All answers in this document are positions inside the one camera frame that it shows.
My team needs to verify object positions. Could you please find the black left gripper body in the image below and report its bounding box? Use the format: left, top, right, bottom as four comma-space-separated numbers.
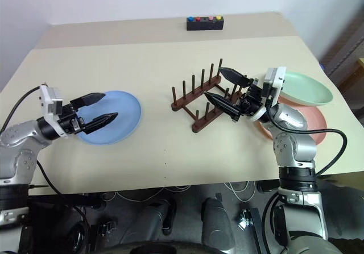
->
58, 101, 86, 136

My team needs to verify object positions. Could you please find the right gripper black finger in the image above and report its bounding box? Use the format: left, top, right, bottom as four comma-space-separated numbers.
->
204, 92, 243, 122
220, 66, 254, 88

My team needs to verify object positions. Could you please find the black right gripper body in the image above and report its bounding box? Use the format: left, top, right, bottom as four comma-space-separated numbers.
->
231, 77, 267, 122

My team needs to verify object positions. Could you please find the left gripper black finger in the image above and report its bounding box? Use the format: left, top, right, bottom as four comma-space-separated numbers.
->
70, 92, 106, 109
84, 112, 119, 134

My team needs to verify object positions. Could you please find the blue plate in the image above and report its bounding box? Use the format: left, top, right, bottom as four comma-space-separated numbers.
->
76, 90, 143, 146

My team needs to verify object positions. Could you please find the brown wooden dish rack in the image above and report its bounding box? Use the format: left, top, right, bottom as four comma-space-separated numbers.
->
171, 57, 251, 134

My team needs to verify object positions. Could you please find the green plate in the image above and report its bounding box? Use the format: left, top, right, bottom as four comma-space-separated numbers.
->
277, 71, 334, 107

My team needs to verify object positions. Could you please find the black button box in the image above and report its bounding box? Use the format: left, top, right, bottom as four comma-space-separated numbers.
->
186, 15, 224, 32

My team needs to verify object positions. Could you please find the pinkish red plate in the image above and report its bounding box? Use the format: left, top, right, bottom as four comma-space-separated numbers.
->
254, 94, 328, 147

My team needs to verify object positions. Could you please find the brown wooden furniture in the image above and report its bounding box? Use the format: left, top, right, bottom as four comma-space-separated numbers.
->
320, 11, 364, 95

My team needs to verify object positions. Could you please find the dark rounded shape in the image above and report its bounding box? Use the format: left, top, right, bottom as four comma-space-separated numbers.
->
200, 197, 233, 249
133, 199, 177, 239

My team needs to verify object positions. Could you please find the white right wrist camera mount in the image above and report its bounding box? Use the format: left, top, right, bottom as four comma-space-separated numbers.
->
251, 66, 287, 123

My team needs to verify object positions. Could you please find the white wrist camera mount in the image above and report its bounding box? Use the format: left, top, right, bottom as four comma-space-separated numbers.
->
251, 66, 287, 123
39, 84, 71, 139

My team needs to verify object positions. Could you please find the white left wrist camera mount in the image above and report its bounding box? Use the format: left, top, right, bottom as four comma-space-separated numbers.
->
39, 84, 71, 139

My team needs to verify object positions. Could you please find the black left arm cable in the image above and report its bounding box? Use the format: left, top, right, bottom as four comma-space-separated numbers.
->
0, 85, 42, 133

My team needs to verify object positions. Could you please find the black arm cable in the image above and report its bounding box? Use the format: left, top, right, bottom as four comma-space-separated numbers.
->
268, 113, 349, 177
0, 85, 42, 133

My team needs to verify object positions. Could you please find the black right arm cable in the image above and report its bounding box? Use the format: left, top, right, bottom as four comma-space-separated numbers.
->
268, 113, 349, 177

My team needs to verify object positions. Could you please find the white cable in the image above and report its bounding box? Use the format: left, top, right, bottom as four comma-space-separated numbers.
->
223, 181, 257, 203

